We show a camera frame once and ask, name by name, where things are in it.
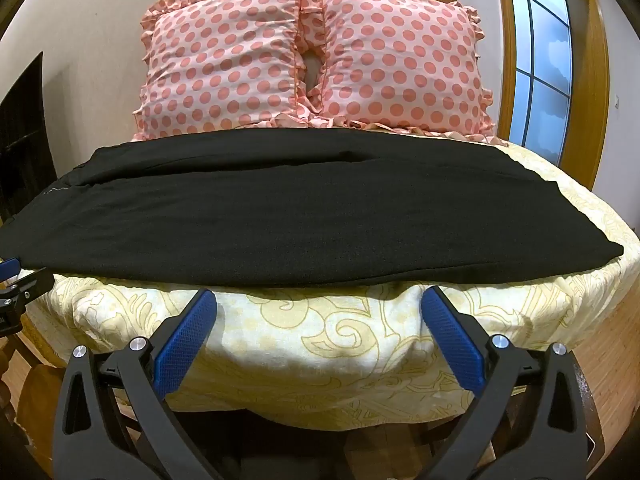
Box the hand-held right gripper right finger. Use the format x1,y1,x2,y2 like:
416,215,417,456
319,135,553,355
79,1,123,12
417,285,589,480

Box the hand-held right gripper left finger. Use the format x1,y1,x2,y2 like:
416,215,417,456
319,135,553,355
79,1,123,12
52,288,226,480

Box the black pants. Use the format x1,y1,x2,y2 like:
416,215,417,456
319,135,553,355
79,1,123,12
0,128,626,289

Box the yellow patterned bedsheet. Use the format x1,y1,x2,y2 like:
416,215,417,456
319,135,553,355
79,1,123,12
30,130,640,433

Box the pink polka dot pillow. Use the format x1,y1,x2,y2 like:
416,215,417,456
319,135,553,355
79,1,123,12
299,0,511,147
132,0,326,142

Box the wooden framed window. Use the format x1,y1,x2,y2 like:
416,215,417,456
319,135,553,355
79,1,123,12
404,0,612,192

